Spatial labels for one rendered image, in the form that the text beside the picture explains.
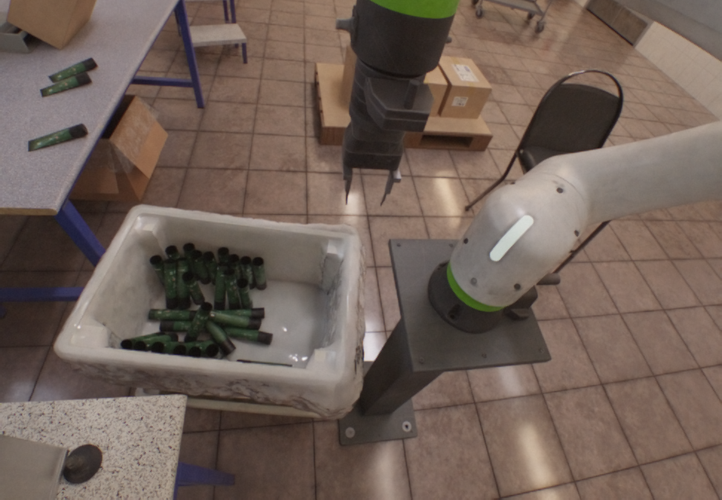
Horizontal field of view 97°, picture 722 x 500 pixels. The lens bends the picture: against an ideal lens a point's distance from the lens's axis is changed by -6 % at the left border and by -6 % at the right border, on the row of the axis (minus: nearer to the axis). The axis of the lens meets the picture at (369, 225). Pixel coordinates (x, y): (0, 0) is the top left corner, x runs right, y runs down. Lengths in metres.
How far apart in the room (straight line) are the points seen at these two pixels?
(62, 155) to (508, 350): 1.18
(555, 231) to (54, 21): 1.64
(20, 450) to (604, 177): 0.86
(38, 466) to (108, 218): 1.51
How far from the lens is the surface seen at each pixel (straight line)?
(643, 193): 0.58
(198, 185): 2.09
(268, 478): 1.47
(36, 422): 0.84
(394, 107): 0.32
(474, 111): 2.67
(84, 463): 0.77
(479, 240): 0.50
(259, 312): 1.08
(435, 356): 0.61
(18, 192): 1.17
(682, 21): 0.38
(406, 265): 0.67
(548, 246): 0.48
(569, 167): 0.61
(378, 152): 0.43
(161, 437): 0.75
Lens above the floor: 1.46
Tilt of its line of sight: 51 degrees down
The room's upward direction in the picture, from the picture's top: 16 degrees clockwise
